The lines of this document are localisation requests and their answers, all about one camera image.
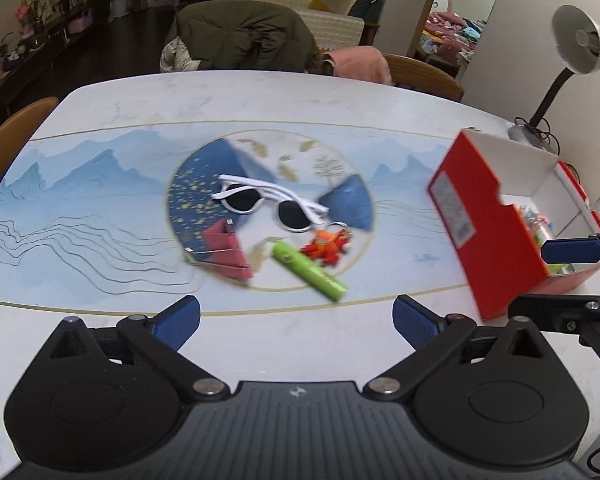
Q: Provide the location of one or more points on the wooden chair left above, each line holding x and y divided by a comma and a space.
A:
19, 129

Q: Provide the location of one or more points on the olive green jacket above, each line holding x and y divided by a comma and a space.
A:
239, 35

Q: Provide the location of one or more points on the white frame sunglasses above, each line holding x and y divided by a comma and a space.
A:
295, 214

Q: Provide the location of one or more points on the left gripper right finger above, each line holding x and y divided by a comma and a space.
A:
436, 340

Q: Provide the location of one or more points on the pink towel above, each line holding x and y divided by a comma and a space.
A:
363, 63

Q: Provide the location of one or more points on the red shoe box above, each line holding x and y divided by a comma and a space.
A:
478, 190

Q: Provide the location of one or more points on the wooden chair right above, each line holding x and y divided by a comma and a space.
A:
408, 73

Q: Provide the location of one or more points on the red dragon keychain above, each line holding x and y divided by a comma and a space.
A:
329, 244

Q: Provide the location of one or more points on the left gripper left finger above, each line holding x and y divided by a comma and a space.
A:
156, 342

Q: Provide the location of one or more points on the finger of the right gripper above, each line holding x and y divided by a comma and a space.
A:
571, 250

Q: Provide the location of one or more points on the green white glue pen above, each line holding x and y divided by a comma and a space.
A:
560, 268

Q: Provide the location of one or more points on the green lip balm stick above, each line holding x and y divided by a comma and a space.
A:
308, 271

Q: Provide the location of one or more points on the wooden chair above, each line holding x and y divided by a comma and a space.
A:
408, 73
19, 129

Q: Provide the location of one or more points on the white desk lamp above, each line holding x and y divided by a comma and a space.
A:
577, 39

